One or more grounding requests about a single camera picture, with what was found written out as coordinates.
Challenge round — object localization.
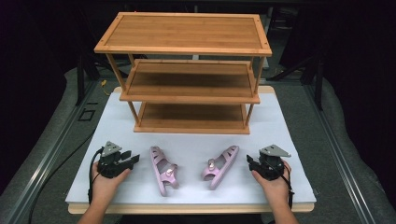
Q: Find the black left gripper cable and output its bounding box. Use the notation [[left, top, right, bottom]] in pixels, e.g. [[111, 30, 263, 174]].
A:
[[87, 147, 105, 205]]

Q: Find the wooden three-tier shoe rack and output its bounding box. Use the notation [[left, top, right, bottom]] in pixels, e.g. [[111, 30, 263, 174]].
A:
[[93, 11, 273, 135]]

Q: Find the grey metal floor rail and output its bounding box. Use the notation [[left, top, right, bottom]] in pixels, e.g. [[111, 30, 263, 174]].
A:
[[0, 79, 98, 224], [302, 83, 378, 224]]

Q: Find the white table mat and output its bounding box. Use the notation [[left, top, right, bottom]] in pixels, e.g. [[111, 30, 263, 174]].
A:
[[64, 91, 318, 205]]

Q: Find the black metal stand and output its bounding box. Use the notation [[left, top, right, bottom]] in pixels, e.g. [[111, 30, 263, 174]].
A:
[[75, 50, 102, 106], [269, 50, 325, 110]]

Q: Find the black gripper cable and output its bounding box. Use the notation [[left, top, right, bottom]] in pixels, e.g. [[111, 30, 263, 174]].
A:
[[87, 147, 105, 205], [279, 167, 295, 210]]

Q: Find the pink sandal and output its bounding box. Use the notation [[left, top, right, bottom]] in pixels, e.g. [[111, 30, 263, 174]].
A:
[[200, 145, 240, 191], [148, 145, 180, 198]]

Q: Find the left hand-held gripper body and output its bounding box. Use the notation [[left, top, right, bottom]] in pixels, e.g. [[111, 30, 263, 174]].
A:
[[96, 140, 132, 179]]

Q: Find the long black floor cable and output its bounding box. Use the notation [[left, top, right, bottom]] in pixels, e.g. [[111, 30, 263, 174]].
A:
[[27, 130, 96, 224]]

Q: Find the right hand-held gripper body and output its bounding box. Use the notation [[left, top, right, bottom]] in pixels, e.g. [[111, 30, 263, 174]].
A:
[[255, 144, 292, 182]]

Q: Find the person's left hand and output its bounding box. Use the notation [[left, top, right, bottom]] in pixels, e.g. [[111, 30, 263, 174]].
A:
[[91, 161, 132, 203]]

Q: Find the person's right hand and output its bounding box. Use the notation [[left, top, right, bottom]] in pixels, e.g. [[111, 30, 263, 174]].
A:
[[250, 160, 293, 206]]

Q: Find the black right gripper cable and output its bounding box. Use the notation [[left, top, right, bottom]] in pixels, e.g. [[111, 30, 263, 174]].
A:
[[279, 167, 295, 210]]

